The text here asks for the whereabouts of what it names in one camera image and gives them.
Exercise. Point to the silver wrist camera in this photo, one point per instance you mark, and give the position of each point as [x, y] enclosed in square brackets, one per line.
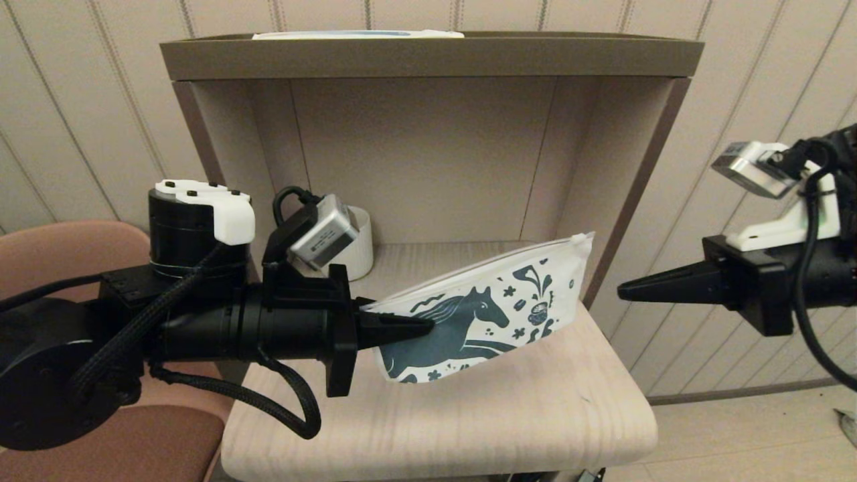
[750, 174]
[325, 234]

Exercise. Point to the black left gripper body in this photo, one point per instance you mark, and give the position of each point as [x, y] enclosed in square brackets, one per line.
[294, 328]

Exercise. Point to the brown shell chair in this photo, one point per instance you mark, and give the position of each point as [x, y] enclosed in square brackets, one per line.
[100, 455]

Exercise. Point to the white ribbed ceramic mug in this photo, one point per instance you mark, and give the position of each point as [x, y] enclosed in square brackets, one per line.
[358, 248]

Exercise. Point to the flat white and blue box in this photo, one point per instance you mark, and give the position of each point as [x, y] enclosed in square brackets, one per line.
[355, 34]

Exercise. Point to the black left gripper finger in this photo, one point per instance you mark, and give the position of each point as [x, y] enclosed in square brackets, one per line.
[363, 304]
[388, 330]

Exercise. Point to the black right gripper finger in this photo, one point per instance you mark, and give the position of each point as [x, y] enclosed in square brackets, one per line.
[683, 284]

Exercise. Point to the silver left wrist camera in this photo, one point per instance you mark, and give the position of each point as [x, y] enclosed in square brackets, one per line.
[325, 234]

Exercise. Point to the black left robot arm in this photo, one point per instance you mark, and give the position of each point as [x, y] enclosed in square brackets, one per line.
[40, 375]

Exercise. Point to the brown open shelf cabinet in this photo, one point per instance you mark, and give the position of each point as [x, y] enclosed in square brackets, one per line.
[428, 154]

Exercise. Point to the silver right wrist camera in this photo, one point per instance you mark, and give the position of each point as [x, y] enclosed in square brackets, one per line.
[750, 174]

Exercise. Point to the brown baseboard strip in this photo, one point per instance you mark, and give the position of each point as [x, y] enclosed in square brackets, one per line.
[770, 388]

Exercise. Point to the white horse-print zipper pouch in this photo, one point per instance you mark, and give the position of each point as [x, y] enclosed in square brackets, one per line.
[535, 281]

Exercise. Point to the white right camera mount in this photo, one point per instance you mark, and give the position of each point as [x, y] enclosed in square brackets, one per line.
[803, 221]

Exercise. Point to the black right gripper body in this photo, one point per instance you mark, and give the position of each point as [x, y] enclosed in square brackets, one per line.
[756, 288]

